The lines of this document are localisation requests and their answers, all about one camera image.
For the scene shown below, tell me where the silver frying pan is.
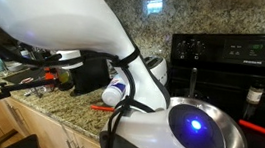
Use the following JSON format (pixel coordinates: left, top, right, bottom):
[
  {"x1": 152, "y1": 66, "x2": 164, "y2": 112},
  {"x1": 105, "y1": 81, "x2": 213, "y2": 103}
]
[{"x1": 163, "y1": 66, "x2": 257, "y2": 148}]

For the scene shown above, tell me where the white Lysol wipes canister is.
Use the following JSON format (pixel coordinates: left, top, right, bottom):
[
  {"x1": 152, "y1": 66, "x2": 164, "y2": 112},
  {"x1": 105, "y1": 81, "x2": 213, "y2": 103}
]
[{"x1": 100, "y1": 72, "x2": 130, "y2": 109}]

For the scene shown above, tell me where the white toaster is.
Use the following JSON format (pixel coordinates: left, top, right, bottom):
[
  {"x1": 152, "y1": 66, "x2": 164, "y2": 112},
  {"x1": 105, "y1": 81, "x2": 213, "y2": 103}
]
[{"x1": 140, "y1": 54, "x2": 171, "y2": 88}]

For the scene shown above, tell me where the black coffee machine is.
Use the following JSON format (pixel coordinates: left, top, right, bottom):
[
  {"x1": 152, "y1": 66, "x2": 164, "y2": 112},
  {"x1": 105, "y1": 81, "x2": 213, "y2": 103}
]
[{"x1": 68, "y1": 50, "x2": 114, "y2": 99}]

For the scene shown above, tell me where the red spatula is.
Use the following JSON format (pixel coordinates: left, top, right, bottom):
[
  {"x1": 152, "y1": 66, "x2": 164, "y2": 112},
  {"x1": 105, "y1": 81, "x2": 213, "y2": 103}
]
[{"x1": 89, "y1": 103, "x2": 117, "y2": 113}]

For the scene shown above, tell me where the white round container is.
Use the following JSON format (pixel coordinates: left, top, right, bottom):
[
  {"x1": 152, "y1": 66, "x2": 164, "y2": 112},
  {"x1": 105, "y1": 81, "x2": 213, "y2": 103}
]
[{"x1": 54, "y1": 47, "x2": 86, "y2": 72}]

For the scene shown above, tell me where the green glass jar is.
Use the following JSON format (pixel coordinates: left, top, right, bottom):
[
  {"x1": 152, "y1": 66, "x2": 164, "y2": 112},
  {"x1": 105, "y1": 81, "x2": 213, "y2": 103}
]
[{"x1": 55, "y1": 68, "x2": 72, "y2": 85}]

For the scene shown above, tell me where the orange small object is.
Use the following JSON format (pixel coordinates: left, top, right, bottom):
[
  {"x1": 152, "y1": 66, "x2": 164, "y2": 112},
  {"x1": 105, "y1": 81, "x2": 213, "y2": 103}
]
[{"x1": 42, "y1": 67, "x2": 57, "y2": 81}]

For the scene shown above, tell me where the black electric stove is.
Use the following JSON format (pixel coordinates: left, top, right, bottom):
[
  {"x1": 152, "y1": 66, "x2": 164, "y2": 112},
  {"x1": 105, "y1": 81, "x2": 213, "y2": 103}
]
[{"x1": 158, "y1": 20, "x2": 265, "y2": 148}]

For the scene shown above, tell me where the black counter mat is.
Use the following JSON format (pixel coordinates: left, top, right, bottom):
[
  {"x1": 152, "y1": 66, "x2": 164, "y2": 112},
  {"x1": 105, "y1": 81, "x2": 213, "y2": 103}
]
[{"x1": 2, "y1": 64, "x2": 45, "y2": 88}]

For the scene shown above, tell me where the small spice jar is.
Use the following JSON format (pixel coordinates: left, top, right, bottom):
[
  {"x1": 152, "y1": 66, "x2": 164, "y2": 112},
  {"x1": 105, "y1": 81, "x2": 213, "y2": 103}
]
[{"x1": 245, "y1": 82, "x2": 265, "y2": 107}]

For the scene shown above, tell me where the black cable bundle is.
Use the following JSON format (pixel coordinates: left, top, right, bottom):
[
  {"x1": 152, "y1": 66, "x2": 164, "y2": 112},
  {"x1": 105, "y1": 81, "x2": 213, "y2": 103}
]
[{"x1": 0, "y1": 25, "x2": 164, "y2": 148}]

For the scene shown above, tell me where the red utensil handle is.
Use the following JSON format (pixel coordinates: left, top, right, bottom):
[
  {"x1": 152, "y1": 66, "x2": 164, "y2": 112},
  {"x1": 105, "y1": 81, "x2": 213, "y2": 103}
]
[{"x1": 236, "y1": 118, "x2": 265, "y2": 140}]

